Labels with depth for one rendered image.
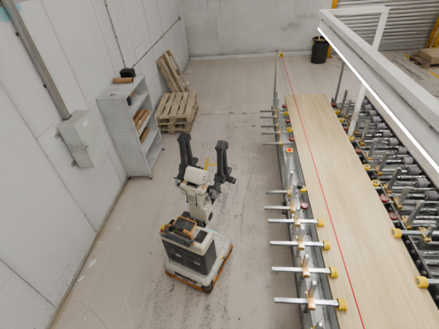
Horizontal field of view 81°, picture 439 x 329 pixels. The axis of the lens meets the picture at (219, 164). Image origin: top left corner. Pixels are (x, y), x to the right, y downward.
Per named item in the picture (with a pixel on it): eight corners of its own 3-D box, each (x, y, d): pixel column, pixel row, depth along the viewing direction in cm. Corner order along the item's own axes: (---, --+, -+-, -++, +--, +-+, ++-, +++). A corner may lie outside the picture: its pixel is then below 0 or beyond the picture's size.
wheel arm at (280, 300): (274, 303, 198) (274, 301, 195) (274, 298, 200) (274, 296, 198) (342, 307, 192) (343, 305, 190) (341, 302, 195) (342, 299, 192)
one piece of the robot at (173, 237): (195, 250, 260) (187, 246, 240) (166, 238, 273) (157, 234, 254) (200, 239, 264) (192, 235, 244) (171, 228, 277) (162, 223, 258)
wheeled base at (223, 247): (210, 296, 292) (208, 286, 277) (164, 274, 317) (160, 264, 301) (234, 248, 337) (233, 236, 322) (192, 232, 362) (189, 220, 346)
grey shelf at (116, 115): (128, 179, 465) (95, 99, 366) (143, 149, 533) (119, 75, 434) (151, 179, 459) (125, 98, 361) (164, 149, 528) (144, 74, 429)
